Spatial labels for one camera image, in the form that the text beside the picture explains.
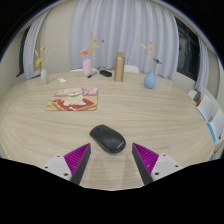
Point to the black computer mouse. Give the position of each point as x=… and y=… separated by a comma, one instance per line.
x=108, y=138

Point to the orange and blue dried flowers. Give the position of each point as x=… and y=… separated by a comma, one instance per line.
x=151, y=50

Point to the dark marker pen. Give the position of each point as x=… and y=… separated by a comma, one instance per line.
x=92, y=75

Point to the narrow white curtain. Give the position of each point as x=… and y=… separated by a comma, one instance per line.
x=33, y=43
x=202, y=66

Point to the pale green vase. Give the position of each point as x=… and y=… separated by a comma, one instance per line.
x=44, y=76

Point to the pink vase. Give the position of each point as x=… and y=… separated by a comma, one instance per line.
x=87, y=68

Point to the white and blue chairs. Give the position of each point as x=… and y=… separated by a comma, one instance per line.
x=213, y=116

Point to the pink and yellow dried flowers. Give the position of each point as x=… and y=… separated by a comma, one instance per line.
x=84, y=52

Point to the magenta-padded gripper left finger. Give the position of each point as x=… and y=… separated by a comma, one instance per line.
x=75, y=160

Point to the small white eraser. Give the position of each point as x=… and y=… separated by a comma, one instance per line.
x=62, y=80

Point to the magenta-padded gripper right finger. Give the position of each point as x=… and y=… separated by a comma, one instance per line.
x=148, y=160

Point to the small black box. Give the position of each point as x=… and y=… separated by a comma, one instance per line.
x=105, y=73

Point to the cartoon dog print mouse pad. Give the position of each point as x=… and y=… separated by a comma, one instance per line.
x=71, y=100

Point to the blue vase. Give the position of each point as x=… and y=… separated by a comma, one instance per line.
x=150, y=81

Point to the wide white curtain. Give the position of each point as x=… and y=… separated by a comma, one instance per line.
x=126, y=30

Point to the dark window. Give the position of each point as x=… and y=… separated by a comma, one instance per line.
x=186, y=50
x=21, y=56

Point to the bronze metal drink bottle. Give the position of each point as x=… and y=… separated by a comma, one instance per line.
x=119, y=66

